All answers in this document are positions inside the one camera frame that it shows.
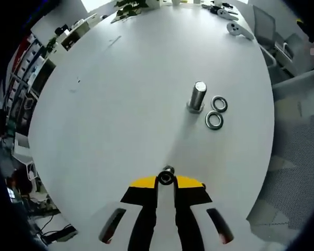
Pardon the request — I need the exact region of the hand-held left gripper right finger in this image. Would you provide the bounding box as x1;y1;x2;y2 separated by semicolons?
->
174;175;262;251

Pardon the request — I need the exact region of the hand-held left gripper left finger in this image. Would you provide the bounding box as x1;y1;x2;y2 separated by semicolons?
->
68;175;159;251

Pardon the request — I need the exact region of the large steel washer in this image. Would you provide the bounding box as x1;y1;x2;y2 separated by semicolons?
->
205;110;225;131
210;95;229;113

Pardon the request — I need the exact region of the large threaded steel stud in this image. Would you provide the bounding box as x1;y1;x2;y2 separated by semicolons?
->
186;81;208;115

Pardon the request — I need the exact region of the grey mesh office chair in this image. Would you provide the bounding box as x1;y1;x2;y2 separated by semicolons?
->
247;67;314;236

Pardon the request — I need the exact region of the metal shelf rack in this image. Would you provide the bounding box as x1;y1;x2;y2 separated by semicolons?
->
0;33;57;126

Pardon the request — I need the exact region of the white handheld controller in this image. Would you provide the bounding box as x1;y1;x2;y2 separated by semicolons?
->
226;22;255;41
216;7;239;21

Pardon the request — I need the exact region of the small potted plant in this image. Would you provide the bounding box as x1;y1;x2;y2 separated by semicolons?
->
46;36;59;54

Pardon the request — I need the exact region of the white low cabinet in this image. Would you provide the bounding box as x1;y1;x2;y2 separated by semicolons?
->
60;20;92;52

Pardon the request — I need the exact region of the grey office chair with armrest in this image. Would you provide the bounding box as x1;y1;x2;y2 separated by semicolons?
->
252;5;298;76

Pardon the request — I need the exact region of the large leafy potted plant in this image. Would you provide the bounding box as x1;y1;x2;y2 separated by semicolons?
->
111;0;150;23

